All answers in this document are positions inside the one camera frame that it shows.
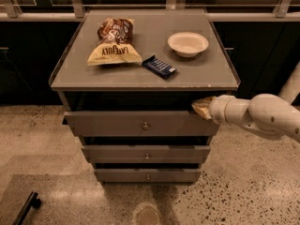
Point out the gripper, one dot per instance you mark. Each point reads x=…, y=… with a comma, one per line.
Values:
x=219, y=109

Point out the grey top drawer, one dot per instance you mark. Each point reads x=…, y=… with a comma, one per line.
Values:
x=137, y=124

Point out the grey drawer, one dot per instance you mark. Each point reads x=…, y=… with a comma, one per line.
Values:
x=137, y=124
x=145, y=153
x=147, y=175

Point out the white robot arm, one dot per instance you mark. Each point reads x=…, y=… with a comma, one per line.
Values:
x=264, y=115

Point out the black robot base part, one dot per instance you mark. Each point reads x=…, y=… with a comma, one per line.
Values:
x=33, y=201

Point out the grey drawer cabinet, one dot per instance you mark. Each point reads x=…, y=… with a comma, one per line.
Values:
x=133, y=88

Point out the grey middle drawer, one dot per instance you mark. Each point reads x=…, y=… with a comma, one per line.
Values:
x=145, y=153

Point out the grey bottom drawer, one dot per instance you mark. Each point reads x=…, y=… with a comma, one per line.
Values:
x=147, y=175

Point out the blue snack bar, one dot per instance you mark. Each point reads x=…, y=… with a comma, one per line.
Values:
x=158, y=67

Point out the white paper bowl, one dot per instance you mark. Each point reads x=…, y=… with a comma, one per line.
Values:
x=187, y=44

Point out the yellow brown chip bag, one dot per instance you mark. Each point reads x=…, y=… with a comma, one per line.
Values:
x=115, y=43

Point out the metal railing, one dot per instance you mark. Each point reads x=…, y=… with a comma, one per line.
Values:
x=11, y=10

